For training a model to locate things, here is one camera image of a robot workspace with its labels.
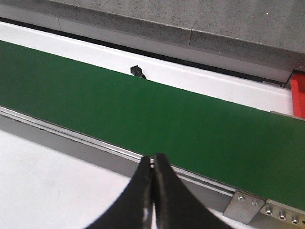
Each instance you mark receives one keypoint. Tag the black sensor on rail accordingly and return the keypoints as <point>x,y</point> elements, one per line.
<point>137,71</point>

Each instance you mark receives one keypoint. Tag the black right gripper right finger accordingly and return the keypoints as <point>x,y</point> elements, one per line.
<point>176,207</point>

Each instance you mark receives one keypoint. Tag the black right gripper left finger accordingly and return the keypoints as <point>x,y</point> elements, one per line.
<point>133,209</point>

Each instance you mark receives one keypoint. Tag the aluminium conveyor front rail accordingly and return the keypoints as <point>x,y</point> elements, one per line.
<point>213,194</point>

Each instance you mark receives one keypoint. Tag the metal conveyor end bracket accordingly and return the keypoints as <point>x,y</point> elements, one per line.
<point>243,207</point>

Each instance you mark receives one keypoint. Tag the white conveyor rear rail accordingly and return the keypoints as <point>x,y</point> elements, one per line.
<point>263,96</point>

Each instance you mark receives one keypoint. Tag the green conveyor belt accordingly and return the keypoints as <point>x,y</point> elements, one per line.
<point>253,150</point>

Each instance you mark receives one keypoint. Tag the grey stone counter slab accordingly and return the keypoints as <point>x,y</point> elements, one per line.
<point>263,38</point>

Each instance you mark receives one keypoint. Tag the red plastic bin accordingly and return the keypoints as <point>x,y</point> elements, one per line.
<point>297,83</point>

